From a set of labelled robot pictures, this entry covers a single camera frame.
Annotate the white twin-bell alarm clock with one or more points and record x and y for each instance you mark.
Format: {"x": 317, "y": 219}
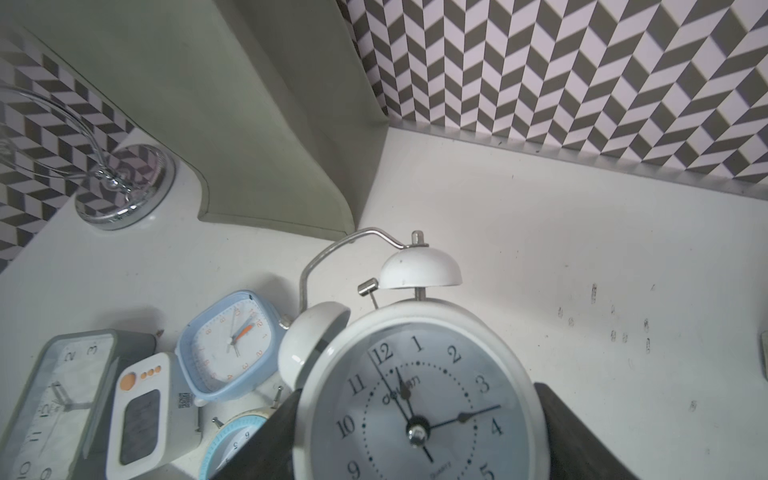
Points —
{"x": 418, "y": 389}

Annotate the green canvas bag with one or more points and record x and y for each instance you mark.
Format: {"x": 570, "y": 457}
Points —
{"x": 266, "y": 101}

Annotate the light blue square clock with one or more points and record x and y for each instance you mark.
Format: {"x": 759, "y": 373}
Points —
{"x": 230, "y": 348}

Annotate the white orange digital clock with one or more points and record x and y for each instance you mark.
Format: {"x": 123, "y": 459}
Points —
{"x": 154, "y": 419}

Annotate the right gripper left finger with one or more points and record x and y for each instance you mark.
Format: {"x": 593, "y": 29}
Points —
{"x": 269, "y": 454}

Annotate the blue round twin-bell clock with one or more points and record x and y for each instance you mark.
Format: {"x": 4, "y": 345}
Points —
{"x": 231, "y": 436}

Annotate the grey-green tall analog clock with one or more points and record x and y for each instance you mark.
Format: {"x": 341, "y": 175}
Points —
{"x": 60, "y": 426}

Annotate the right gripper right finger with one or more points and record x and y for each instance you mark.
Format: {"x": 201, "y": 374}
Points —
{"x": 576, "y": 452}

